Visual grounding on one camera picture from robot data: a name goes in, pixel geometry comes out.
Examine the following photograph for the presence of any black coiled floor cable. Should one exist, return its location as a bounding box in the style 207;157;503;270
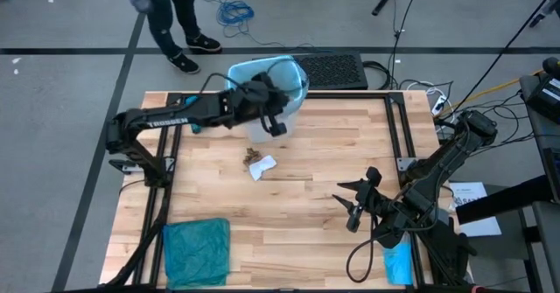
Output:
361;59;394;91

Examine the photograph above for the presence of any black side desk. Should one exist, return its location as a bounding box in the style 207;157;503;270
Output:
454;146;560;293

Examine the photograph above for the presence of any small brown paper clump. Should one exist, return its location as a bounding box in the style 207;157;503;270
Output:
242;147;263;167

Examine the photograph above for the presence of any light blue trash bag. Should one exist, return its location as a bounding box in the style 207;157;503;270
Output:
225;55;310;119

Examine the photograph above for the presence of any yellow floor cable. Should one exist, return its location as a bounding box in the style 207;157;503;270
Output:
450;68;546;108

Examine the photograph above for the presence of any thin black floor cable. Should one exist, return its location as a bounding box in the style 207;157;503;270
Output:
390;0;424;91

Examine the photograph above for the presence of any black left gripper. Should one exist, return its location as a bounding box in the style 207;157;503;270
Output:
234;71;291;138

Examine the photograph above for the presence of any small rolled teal bag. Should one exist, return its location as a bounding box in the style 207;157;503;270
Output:
183;94;203;135

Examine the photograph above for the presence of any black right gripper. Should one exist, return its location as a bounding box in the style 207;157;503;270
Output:
332;165;386;234

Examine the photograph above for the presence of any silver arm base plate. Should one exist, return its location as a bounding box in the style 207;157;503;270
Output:
108;157;174;175
396;156;417;172

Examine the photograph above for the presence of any large folded teal bag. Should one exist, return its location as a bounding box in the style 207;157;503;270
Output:
162;217;232;290

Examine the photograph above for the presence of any person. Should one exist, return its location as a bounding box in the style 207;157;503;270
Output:
108;0;223;75

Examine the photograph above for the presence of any folded light blue bag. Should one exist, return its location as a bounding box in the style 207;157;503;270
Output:
383;234;415;286

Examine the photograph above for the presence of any black cloth bundle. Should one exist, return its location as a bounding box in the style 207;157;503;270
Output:
426;207;479;285

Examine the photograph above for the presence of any blue cable coil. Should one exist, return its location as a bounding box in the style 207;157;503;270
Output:
202;0;285;48

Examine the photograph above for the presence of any white plastic trash bin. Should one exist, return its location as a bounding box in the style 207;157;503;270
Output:
225;55;310;145

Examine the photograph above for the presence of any white printed paper sheet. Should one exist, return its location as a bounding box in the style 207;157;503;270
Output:
448;181;503;238

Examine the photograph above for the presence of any thin black pole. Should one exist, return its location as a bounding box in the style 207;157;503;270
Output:
439;0;560;122

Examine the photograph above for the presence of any black equipment case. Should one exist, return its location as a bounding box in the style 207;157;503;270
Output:
519;55;560;126

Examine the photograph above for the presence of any white power strip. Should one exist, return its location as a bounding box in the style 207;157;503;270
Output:
430;94;448;117

